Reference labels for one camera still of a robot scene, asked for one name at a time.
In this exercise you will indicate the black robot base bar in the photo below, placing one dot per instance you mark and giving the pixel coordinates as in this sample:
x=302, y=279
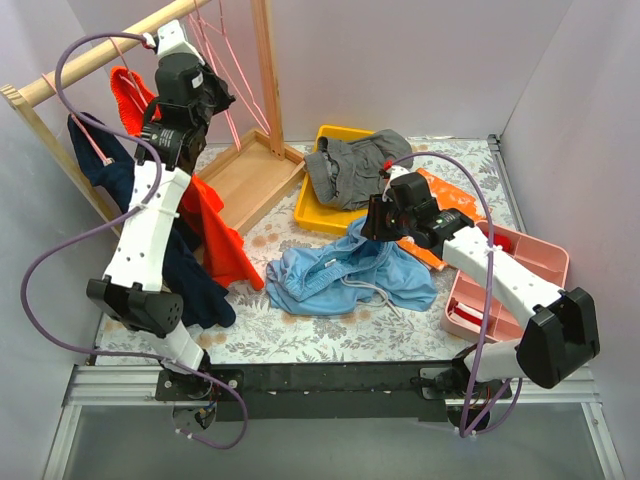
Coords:
x=362, y=390

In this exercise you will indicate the grey shorts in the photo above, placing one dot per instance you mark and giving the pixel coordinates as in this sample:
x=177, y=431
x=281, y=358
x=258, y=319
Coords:
x=345, y=174

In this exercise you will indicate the pink hanger with navy garment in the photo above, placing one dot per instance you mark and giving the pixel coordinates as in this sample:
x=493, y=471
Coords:
x=102, y=156

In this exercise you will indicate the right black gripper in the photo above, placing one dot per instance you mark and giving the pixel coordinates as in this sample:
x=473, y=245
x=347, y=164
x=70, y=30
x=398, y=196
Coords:
x=375, y=218

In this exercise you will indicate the pink compartment organizer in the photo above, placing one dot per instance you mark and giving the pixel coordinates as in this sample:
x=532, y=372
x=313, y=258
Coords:
x=530, y=260

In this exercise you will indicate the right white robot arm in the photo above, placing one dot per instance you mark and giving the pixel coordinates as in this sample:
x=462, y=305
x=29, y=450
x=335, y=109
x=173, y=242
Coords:
x=560, y=331

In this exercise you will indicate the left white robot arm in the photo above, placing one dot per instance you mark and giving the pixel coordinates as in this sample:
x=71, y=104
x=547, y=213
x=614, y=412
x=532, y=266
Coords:
x=172, y=137

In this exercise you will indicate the navy blue garment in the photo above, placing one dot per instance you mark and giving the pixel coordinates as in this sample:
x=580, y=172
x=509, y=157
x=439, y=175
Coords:
x=204, y=299

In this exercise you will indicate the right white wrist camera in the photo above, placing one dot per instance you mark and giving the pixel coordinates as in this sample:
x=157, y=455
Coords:
x=388, y=173

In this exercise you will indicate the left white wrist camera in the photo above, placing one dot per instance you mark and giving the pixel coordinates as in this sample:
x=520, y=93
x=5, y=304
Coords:
x=169, y=39

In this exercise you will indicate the floral patterned table mat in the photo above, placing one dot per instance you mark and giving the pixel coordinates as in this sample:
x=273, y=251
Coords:
x=262, y=334

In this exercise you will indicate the orange tie-dye shorts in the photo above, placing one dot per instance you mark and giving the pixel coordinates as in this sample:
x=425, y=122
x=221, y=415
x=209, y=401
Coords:
x=447, y=196

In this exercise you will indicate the yellow plastic tray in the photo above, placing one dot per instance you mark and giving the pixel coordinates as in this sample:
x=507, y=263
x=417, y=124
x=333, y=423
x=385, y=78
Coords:
x=309, y=212

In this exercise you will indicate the red cloth in organizer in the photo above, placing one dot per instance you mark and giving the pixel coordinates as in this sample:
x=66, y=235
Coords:
x=503, y=242

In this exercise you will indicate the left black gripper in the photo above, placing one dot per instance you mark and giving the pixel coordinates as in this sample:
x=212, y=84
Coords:
x=215, y=93

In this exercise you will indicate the light blue shorts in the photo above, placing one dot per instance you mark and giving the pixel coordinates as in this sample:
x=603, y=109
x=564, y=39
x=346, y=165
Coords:
x=334, y=279

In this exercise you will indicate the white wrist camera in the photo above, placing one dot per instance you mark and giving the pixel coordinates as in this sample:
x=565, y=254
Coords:
x=388, y=173
x=169, y=39

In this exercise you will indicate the bright orange garment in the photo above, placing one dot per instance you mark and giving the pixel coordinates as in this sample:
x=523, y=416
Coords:
x=224, y=258

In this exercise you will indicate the red cloth front compartment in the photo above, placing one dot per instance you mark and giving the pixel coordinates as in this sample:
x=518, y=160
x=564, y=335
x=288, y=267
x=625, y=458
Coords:
x=464, y=314

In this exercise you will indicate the pink hanger with orange garment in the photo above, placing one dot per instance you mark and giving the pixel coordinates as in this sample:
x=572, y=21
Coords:
x=127, y=86

